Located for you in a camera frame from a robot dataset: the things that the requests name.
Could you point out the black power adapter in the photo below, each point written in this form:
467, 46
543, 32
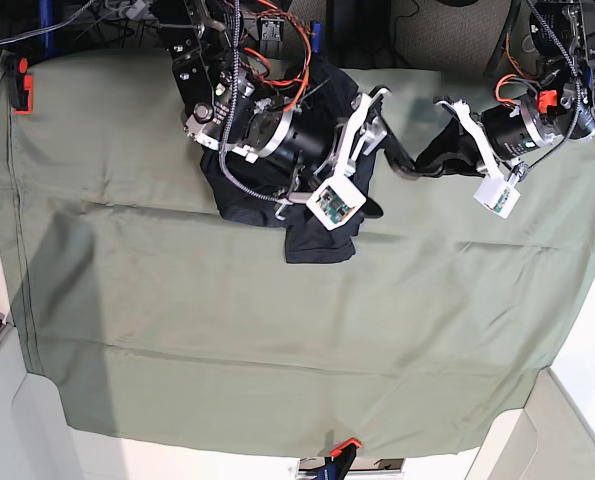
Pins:
354, 22

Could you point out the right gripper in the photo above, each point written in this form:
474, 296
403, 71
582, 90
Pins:
283, 150

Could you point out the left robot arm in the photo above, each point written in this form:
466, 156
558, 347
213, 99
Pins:
563, 35

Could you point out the left rear orange clamp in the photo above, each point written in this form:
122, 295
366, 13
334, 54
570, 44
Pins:
20, 85

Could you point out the grey metal stand bracket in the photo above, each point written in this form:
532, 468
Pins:
271, 34

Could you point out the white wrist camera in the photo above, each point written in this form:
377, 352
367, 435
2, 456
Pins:
497, 191
337, 199

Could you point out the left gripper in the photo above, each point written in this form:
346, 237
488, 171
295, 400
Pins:
522, 134

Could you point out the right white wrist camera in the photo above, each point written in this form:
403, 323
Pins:
337, 199

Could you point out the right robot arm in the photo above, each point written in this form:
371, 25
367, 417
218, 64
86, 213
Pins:
214, 48

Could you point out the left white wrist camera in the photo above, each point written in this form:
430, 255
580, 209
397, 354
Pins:
497, 191

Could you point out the sage green table cloth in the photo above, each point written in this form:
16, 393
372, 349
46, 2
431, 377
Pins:
157, 320

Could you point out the front orange black clamp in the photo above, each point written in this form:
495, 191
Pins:
339, 461

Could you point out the middle rear orange clamp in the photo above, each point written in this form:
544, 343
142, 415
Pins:
315, 29

